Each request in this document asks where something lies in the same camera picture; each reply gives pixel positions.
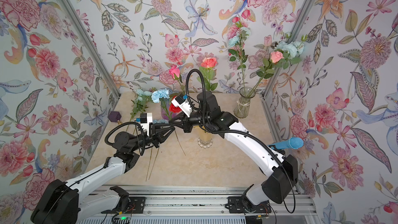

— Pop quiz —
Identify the red rose stem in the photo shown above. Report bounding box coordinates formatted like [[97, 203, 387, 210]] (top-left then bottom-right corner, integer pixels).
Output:
[[169, 103, 181, 114]]

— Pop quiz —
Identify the purple perfume bottle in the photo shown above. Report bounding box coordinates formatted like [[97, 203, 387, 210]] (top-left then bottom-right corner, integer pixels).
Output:
[[108, 111, 122, 123]]

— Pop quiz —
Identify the pink and blue rose bouquet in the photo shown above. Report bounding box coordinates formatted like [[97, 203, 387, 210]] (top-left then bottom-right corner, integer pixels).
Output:
[[228, 17, 309, 97]]

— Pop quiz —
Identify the clear ribbed glass vase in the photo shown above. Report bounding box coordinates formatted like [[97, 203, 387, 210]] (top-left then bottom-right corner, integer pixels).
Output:
[[234, 87, 256, 118]]

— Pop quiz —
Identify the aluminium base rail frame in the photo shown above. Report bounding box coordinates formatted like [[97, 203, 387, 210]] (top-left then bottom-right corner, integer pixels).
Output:
[[49, 183, 315, 224]]

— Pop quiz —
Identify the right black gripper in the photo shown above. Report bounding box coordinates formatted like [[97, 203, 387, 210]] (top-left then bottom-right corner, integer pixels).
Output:
[[171, 112, 214, 135]]

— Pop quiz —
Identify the right aluminium corner post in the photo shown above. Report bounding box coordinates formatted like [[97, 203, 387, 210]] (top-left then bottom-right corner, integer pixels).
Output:
[[261, 0, 315, 101]]

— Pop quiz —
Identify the pink rose blue carnation bouquet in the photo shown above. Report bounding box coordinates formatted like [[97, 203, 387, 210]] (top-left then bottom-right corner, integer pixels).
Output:
[[169, 57, 218, 92]]

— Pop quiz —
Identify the blue purple glass vase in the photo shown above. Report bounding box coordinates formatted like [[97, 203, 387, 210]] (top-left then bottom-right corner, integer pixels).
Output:
[[160, 98, 173, 120]]

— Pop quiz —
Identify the left aluminium corner post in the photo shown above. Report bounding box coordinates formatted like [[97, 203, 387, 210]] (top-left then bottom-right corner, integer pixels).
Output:
[[59, 0, 121, 100]]

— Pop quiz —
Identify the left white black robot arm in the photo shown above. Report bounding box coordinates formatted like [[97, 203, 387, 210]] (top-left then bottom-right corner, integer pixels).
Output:
[[31, 121, 175, 224]]

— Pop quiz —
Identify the blue carnation stem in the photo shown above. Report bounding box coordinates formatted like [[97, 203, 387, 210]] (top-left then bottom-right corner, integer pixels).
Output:
[[145, 147, 153, 181], [148, 118, 170, 180], [151, 88, 187, 156]]

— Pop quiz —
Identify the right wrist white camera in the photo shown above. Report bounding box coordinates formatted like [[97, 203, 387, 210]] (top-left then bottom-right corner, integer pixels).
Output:
[[172, 95, 192, 117]]

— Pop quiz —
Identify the aluminium corner post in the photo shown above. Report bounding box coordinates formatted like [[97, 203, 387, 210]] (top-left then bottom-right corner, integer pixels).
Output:
[[59, 0, 121, 100], [261, 0, 315, 101]]

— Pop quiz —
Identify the wrist white camera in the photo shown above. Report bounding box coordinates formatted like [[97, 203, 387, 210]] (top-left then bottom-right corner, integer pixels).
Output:
[[136, 113, 153, 136], [172, 95, 192, 117]]

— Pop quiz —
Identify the light blue rose stem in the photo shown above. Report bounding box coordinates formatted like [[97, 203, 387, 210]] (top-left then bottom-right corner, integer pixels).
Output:
[[130, 89, 154, 120]]

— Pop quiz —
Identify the yellow ruffled glass vase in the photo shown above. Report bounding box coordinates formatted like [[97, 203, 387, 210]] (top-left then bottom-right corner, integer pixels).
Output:
[[197, 128, 213, 148]]

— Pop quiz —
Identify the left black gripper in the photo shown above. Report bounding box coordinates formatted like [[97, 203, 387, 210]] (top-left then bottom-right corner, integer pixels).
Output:
[[130, 125, 174, 153]]

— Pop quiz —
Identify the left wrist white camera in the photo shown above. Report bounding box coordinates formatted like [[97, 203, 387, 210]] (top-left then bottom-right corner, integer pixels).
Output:
[[136, 113, 153, 136]]

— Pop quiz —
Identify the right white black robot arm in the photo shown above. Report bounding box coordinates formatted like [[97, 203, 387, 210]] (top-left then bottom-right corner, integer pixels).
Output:
[[170, 89, 298, 212]]

